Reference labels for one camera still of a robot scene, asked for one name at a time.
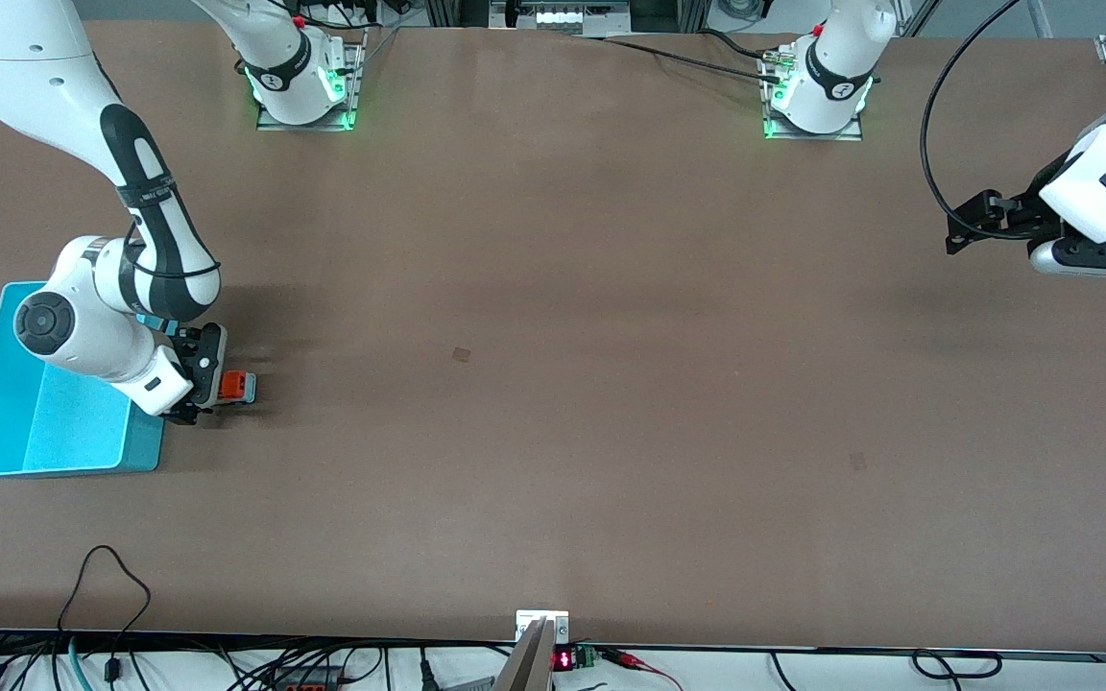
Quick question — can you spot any blue plastic box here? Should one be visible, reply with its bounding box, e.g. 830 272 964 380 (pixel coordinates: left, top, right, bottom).
0 280 165 478

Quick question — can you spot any white mounting plate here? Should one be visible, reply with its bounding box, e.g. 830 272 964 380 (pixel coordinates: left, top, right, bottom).
515 609 570 644

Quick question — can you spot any red clip lead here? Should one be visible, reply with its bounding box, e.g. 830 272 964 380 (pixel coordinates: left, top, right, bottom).
599 648 684 690

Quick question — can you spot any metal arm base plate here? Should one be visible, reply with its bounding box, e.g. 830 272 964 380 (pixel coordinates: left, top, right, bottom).
255 27 359 132
761 48 866 143

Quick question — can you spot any black looped cable with plug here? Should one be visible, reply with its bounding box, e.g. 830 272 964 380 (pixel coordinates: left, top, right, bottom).
56 545 153 684

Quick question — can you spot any black cable on table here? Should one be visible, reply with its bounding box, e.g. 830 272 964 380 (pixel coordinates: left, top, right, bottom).
567 34 789 85

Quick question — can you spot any grey camera mount bar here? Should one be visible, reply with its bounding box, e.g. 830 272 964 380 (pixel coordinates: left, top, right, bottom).
493 617 556 691

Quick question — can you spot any black coiled cable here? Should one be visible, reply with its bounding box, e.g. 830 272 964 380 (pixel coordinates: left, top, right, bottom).
910 649 1005 680

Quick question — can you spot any aluminium frame with light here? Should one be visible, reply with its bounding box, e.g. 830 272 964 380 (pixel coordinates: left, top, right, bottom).
488 0 633 39

